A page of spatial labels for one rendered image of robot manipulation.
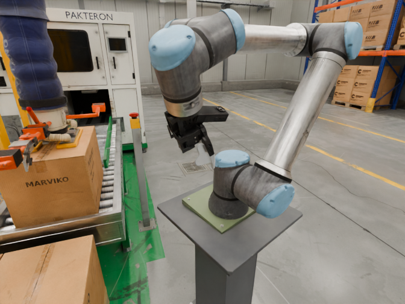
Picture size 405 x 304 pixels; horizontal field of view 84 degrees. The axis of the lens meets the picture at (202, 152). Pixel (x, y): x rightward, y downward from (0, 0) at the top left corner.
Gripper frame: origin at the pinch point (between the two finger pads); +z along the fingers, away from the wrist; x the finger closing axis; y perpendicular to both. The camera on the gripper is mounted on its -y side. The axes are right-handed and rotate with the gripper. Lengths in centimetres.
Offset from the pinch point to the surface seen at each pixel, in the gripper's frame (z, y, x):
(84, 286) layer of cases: 46, 62, -4
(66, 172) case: 35, 52, -58
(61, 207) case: 52, 66, -52
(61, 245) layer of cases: 54, 72, -33
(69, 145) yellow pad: 33, 46, -74
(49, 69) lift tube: 2, 34, -98
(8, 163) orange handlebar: 0, 56, -37
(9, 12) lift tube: -23, 34, -105
